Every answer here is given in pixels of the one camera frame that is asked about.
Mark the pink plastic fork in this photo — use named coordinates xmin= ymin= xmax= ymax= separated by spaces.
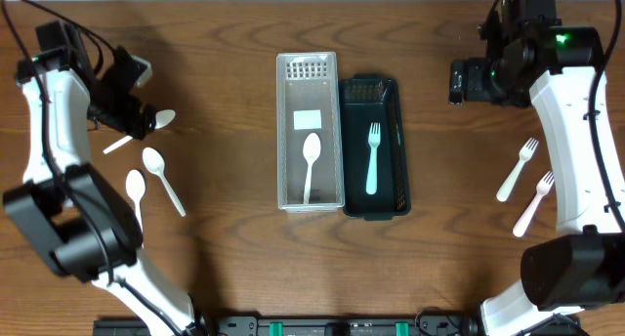
xmin=512 ymin=171 xmax=555 ymax=237

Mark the dark green perforated basket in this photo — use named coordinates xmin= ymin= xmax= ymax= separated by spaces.
xmin=339 ymin=74 xmax=411 ymax=221

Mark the cream plastic fork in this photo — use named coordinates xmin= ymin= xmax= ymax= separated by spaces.
xmin=496 ymin=138 xmax=539 ymax=202

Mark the clear perforated plastic basket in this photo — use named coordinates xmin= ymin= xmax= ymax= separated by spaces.
xmin=276 ymin=52 xmax=345 ymax=214

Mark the mint green plastic fork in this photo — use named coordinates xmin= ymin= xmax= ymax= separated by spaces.
xmin=365 ymin=122 xmax=381 ymax=195

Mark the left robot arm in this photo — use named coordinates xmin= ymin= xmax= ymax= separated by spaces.
xmin=3 ymin=21 xmax=206 ymax=335

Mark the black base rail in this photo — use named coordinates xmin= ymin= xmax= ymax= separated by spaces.
xmin=92 ymin=304 xmax=585 ymax=336

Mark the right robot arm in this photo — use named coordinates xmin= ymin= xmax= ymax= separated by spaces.
xmin=449 ymin=0 xmax=624 ymax=335

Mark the white plastic spoon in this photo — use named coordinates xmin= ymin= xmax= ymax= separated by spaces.
xmin=125 ymin=169 xmax=146 ymax=229
xmin=142 ymin=147 xmax=187 ymax=217
xmin=303 ymin=133 xmax=321 ymax=205
xmin=103 ymin=109 xmax=176 ymax=154

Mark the white label sticker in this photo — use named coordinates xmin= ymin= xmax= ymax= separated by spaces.
xmin=293 ymin=109 xmax=322 ymax=130

